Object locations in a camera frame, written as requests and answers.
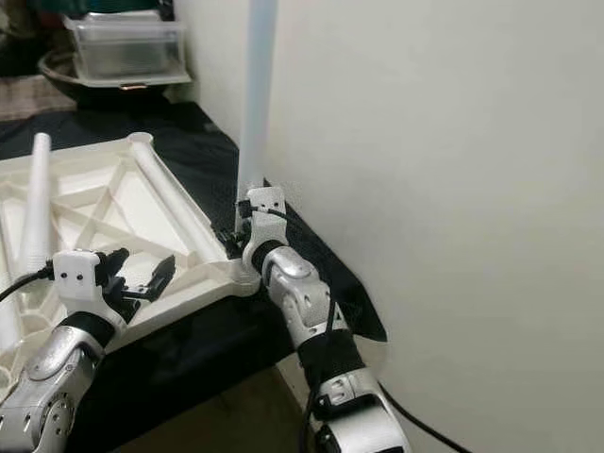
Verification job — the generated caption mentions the white plastic table leg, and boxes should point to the white plastic table leg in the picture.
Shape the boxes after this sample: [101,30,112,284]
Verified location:
[14,132,58,284]
[234,0,279,204]

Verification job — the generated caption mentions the white plastic table top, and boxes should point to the white plastic table top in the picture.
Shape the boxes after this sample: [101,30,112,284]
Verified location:
[0,132,263,393]

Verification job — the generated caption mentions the black tablecloth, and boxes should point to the black tablecloth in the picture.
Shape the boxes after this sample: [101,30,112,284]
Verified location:
[0,99,388,453]

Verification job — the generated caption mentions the black round basin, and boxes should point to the black round basin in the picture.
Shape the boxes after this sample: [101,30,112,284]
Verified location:
[40,52,185,105]

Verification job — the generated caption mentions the pink patterned cloth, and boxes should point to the pink patterned cloth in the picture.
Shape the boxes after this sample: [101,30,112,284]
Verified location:
[0,75,76,122]

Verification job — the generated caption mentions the clear plastic storage box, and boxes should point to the clear plastic storage box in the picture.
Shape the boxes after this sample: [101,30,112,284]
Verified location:
[71,14,188,88]

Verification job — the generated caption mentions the dark plastic bag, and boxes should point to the dark plastic bag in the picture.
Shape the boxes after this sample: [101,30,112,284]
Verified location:
[0,0,48,76]

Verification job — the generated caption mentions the dark green round lid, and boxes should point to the dark green round lid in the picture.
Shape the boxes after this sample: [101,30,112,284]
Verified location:
[38,0,161,20]

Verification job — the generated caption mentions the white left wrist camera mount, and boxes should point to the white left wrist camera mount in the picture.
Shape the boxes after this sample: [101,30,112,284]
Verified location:
[52,250,128,327]

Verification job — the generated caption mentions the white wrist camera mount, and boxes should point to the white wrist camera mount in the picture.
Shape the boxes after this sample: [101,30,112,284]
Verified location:
[238,186,287,275]
[52,250,128,327]

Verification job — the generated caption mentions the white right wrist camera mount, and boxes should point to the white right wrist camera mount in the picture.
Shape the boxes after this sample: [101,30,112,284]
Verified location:
[238,186,287,275]

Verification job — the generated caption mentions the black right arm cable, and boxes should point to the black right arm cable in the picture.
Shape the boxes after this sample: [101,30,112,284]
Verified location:
[241,203,473,453]

